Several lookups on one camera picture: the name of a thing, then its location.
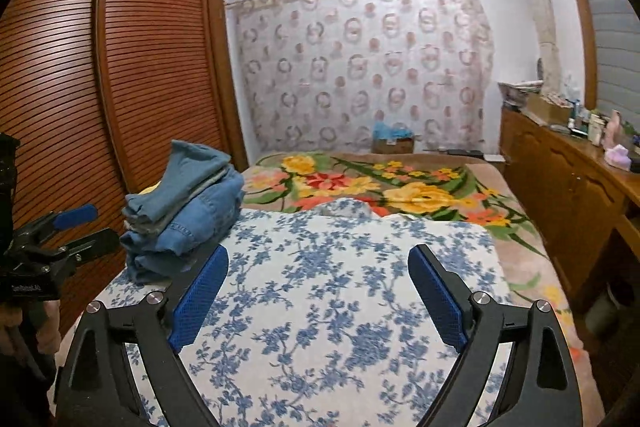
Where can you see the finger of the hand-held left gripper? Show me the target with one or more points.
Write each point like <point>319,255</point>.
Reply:
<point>95,244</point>
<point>75,216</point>

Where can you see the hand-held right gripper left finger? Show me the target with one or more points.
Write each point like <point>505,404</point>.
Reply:
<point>200,294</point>

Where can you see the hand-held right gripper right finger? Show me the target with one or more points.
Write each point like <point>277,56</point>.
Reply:
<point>440,297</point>

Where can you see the teal short pants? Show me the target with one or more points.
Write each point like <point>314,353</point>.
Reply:
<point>185,177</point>

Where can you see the person's left hand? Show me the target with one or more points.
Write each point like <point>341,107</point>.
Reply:
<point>9,329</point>

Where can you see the folded blue denim jeans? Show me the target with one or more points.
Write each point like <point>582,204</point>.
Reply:
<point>210,214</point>

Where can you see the blue floral bed sheet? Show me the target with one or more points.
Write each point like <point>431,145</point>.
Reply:
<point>325,307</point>

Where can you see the beige flowered blanket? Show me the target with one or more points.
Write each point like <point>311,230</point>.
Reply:
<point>400,187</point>

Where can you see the black flat device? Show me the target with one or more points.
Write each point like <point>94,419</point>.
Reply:
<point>465,152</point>

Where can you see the wooden louvered wardrobe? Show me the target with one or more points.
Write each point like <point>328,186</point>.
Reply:
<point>150,82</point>

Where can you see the small cardboard box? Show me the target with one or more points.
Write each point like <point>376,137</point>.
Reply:
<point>392,146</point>

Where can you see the long wooden cabinet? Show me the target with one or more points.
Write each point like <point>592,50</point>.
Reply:
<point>560,187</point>

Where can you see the grey green bin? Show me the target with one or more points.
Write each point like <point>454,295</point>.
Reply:
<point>607,309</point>

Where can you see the light blue cloth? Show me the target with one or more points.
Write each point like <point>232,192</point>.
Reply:
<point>390,131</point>

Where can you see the open brown cardboard box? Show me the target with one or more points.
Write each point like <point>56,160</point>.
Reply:
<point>547,108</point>

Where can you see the stack of papers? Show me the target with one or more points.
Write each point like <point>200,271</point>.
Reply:
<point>517,93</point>

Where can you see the pink tissue pack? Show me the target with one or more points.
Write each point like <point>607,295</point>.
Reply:
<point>619,157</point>

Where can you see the white bottle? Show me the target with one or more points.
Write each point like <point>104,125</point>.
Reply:
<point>596,127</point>

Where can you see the pink bottle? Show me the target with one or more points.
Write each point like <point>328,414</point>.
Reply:
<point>612,129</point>

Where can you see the beige wrapped pipe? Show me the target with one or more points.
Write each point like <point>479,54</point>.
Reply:
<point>537,7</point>

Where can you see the grey window blind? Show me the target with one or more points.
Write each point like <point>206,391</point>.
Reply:
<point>615,32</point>

